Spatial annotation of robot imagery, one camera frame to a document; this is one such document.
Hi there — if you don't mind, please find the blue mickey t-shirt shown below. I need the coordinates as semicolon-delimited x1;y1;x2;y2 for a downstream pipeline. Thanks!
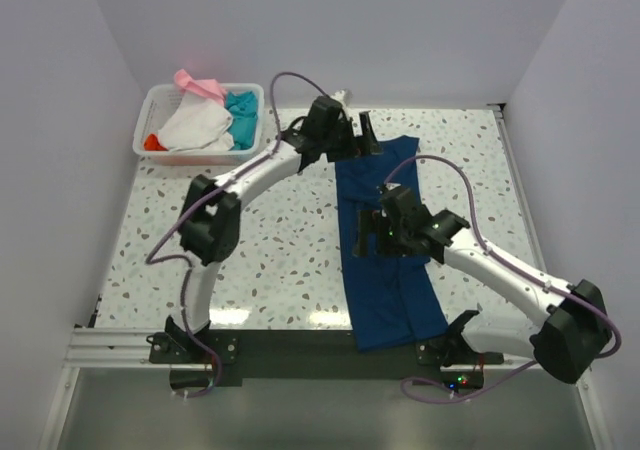
335;136;448;352

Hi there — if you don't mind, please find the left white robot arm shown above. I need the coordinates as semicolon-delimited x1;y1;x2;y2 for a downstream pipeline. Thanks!
165;96;382;353

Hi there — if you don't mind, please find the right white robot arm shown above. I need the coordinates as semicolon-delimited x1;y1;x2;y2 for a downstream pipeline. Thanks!
354;186;618;384

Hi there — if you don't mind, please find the teal t-shirt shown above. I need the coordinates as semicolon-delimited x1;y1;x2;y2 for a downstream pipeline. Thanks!
225;92;258;150

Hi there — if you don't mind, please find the pink t-shirt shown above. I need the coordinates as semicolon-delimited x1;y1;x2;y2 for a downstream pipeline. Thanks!
173;69;227;105

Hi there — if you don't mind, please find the white t-shirt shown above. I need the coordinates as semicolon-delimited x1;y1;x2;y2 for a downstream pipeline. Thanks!
157;93;234;152

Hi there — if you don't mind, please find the white plastic laundry basket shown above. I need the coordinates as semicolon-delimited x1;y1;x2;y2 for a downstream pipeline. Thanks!
132;83;265;166

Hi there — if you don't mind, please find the orange t-shirt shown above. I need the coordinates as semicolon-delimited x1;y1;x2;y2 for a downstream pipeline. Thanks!
143;133;167;152

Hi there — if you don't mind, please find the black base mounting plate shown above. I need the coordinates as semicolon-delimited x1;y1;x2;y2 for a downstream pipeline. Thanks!
146;330;504;392

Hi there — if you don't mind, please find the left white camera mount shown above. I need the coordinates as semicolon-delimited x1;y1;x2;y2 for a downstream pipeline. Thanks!
330;89;352;108

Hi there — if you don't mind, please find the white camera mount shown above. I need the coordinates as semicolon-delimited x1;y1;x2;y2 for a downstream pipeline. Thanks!
330;89;352;108
378;182;398;194

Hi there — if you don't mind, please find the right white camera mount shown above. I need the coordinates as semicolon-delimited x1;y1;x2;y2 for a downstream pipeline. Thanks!
378;182;398;194

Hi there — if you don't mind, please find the aluminium frame rail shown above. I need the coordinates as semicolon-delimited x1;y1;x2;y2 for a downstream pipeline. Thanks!
42;294;156;446

